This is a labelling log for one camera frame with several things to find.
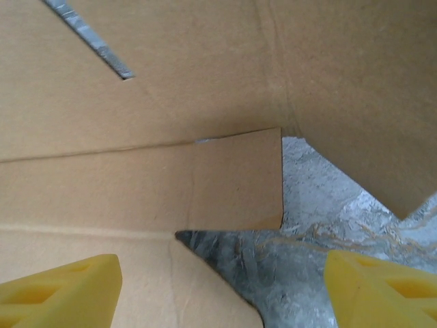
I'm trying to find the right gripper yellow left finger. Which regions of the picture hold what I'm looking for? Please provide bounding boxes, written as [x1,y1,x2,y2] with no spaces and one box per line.
[0,253,123,328]

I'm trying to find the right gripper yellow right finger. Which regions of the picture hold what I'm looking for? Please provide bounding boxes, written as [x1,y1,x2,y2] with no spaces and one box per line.
[323,249,437,328]

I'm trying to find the brown cardboard box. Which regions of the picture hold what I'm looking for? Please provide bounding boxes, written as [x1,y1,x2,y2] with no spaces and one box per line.
[0,0,437,328]

